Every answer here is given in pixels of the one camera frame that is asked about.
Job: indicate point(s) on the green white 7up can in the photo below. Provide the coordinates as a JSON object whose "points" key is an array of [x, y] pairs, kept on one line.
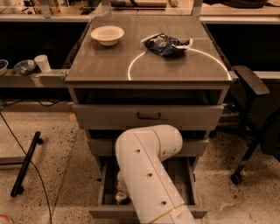
{"points": [[122, 196]]}

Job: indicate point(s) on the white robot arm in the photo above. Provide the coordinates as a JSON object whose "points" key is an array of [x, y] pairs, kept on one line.
{"points": [[140, 154]]}

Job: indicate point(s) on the bottom grey drawer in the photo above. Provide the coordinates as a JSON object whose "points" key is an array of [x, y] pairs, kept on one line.
{"points": [[181, 173]]}

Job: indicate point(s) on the top grey drawer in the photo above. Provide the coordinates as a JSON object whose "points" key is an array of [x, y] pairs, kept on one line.
{"points": [[121, 109]]}

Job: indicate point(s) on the grey drawer cabinet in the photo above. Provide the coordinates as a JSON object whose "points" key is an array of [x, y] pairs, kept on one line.
{"points": [[130, 65]]}

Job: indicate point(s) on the black bar on floor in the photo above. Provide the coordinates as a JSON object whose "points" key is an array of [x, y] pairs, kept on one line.
{"points": [[17, 188]]}

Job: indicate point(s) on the grey side shelf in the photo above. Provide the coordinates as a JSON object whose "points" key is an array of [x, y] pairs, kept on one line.
{"points": [[53, 79]]}

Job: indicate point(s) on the crumpled blue chip bag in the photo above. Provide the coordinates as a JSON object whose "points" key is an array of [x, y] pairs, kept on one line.
{"points": [[166, 46]]}

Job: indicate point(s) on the white paper cup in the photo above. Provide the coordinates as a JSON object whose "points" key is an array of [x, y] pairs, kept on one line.
{"points": [[43, 63]]}

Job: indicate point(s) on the white paper bowl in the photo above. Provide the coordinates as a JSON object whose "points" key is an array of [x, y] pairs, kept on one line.
{"points": [[107, 35]]}

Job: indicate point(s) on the blue patterned bowl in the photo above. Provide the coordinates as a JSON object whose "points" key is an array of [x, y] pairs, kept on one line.
{"points": [[25, 67]]}

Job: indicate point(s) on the black office chair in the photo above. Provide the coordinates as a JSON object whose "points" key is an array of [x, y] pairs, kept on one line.
{"points": [[258, 104]]}

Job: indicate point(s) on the blue bowl at edge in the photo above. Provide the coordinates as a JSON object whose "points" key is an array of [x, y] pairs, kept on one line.
{"points": [[3, 66]]}

